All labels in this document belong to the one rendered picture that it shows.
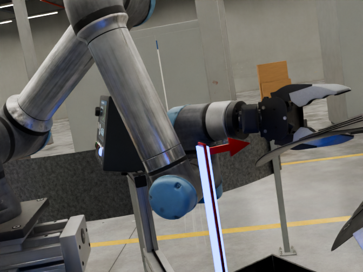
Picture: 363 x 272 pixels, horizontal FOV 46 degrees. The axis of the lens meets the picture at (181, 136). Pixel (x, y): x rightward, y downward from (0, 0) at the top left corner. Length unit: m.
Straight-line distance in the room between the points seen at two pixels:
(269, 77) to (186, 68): 2.51
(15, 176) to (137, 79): 1.98
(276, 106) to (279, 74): 8.00
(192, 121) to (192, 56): 5.85
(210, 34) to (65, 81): 4.04
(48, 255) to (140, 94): 0.41
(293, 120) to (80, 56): 0.45
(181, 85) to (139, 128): 5.96
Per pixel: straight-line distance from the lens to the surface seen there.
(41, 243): 0.95
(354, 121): 0.62
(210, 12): 4.94
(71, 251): 0.93
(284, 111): 0.72
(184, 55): 6.66
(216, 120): 0.78
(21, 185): 2.64
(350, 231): 0.84
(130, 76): 0.72
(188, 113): 0.82
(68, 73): 0.94
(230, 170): 2.60
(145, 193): 1.06
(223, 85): 4.91
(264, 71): 8.69
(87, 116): 7.06
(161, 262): 1.03
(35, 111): 1.00
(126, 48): 0.73
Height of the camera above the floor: 1.28
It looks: 8 degrees down
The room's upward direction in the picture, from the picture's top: 9 degrees counter-clockwise
